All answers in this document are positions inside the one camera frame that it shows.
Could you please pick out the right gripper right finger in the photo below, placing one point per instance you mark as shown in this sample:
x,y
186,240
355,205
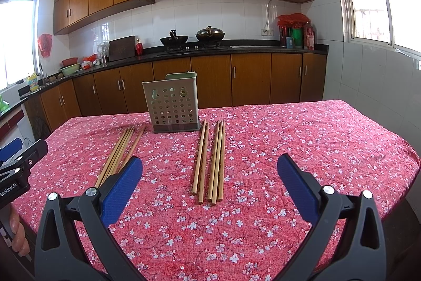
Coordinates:
x,y
361,251

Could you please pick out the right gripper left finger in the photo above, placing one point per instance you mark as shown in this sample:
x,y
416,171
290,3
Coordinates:
x,y
60,254

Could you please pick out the bamboo chopstick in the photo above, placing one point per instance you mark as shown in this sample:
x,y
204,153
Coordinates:
x,y
213,161
105,176
121,148
203,165
218,187
198,160
133,148
97,185

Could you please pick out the lower wooden kitchen cabinets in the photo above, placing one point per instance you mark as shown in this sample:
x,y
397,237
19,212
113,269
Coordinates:
x,y
223,80

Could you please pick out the left hand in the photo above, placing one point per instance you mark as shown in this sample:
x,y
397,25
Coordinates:
x,y
19,243

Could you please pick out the yellow detergent bottle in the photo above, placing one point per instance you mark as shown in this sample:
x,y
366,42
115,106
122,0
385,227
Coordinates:
x,y
33,82

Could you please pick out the green basin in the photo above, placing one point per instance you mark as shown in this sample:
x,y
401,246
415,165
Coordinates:
x,y
69,70

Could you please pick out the red basin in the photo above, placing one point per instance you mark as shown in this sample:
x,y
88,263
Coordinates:
x,y
69,61

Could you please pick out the pink floral tablecloth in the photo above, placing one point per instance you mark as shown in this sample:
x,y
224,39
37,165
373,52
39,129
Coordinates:
x,y
255,229

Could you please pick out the red plastic bag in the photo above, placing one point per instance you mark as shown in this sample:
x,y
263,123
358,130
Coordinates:
x,y
45,44

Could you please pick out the left window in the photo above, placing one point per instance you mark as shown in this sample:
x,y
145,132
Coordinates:
x,y
18,29

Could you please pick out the perforated utensil holder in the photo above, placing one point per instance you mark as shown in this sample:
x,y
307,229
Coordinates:
x,y
173,103

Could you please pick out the red oil bottle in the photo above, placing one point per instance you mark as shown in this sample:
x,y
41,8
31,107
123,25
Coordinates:
x,y
308,36

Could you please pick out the green canister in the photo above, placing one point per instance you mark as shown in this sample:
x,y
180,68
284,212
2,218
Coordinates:
x,y
297,35

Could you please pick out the red bag on condiments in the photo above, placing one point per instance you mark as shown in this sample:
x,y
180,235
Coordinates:
x,y
294,20

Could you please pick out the lidded black wok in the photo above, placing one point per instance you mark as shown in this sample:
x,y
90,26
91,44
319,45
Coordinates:
x,y
210,36

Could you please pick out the wall power socket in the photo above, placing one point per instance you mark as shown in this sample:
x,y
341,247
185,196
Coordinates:
x,y
267,32

